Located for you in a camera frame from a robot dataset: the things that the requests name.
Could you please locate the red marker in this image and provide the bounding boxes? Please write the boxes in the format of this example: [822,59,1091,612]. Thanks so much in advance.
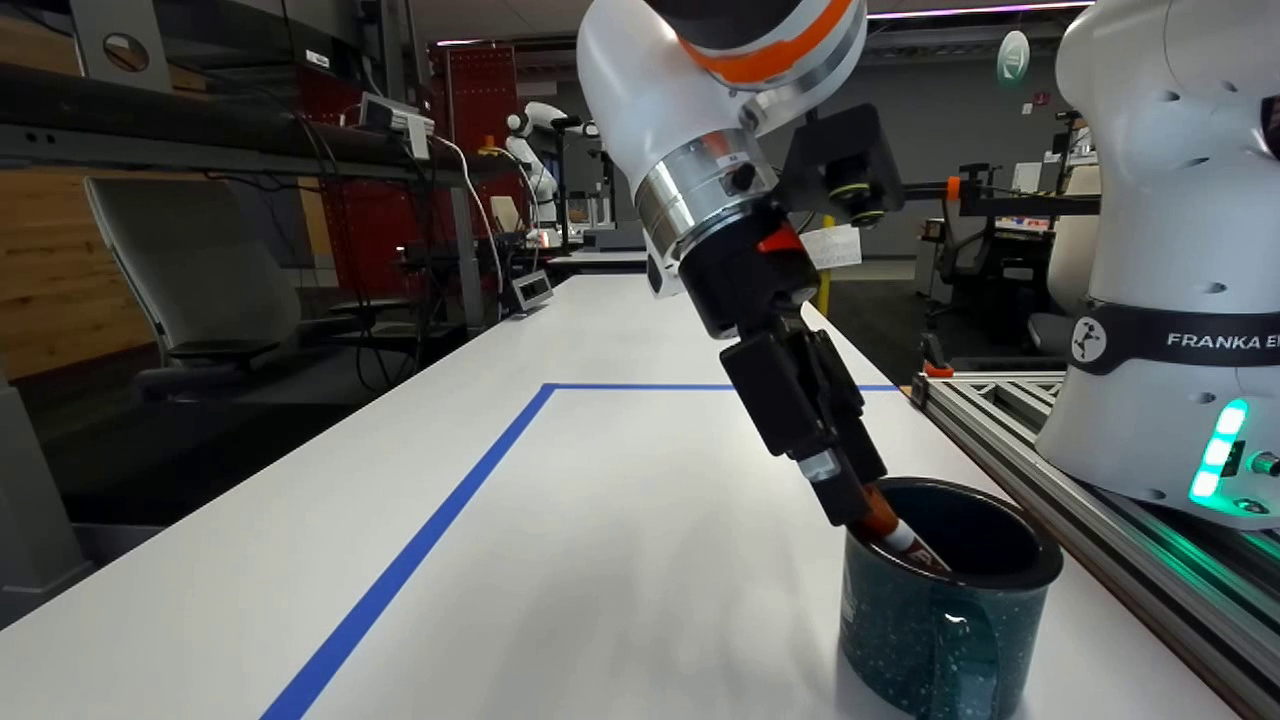
[866,489,948,570]

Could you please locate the grey office chair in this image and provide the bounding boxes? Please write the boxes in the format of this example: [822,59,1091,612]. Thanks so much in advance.
[83,181,299,394]

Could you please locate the small grey device on table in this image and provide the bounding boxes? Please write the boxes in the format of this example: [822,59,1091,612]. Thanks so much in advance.
[513,273,551,312]

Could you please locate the dark blue speckled mug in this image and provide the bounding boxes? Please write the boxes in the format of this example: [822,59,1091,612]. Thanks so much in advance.
[842,477,1063,720]

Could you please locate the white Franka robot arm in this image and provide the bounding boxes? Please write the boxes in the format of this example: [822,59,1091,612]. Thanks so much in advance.
[575,0,1280,527]

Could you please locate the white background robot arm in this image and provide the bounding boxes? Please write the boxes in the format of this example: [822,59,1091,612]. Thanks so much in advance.
[506,99,584,242]

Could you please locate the blue tape line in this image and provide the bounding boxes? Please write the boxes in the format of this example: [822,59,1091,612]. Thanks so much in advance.
[260,385,853,720]

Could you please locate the red cabinet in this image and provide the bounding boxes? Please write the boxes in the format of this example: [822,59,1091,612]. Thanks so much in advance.
[321,44,516,295]

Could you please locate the white paper sign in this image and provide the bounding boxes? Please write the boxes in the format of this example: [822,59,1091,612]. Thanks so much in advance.
[804,223,866,273]

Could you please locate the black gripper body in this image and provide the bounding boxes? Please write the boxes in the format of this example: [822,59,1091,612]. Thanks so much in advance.
[679,205,818,340]

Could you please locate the aluminium rail frame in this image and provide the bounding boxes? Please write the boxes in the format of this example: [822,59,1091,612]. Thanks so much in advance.
[912,373,1280,720]

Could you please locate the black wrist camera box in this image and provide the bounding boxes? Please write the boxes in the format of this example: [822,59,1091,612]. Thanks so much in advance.
[780,102,905,226]

